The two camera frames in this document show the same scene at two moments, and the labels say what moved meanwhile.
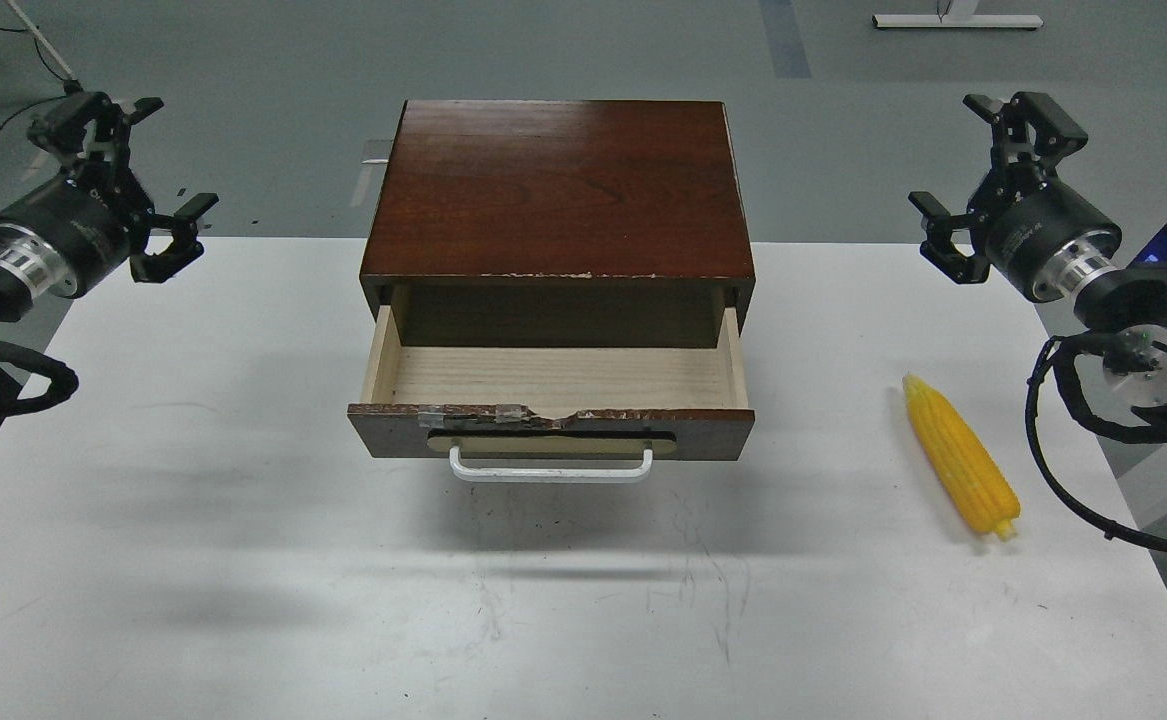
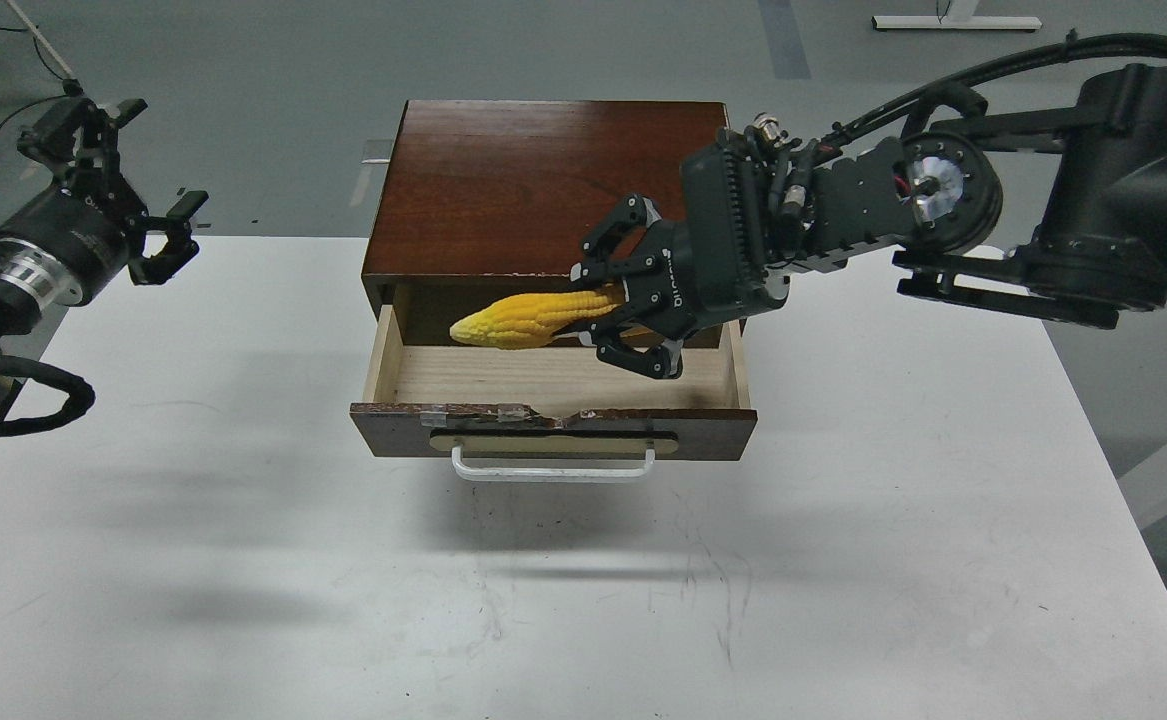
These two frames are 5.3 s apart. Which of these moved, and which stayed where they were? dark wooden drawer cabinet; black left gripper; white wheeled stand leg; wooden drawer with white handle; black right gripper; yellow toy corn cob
Moved: black right gripper; yellow toy corn cob
Stayed: wooden drawer with white handle; white wheeled stand leg; black left gripper; dark wooden drawer cabinet
